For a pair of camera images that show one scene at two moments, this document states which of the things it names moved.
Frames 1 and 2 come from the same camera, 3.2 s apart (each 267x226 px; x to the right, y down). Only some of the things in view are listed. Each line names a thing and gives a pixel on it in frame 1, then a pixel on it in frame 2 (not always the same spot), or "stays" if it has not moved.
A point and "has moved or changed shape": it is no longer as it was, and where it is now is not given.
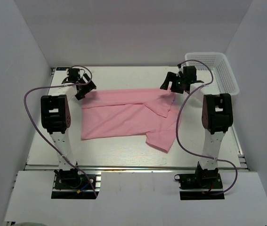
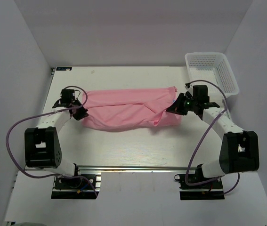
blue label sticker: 61,68 stays
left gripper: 90,85 -> 83,113
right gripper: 170,76 -> 177,107
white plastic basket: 213,69 stays
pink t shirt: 153,113 has moved or changed shape
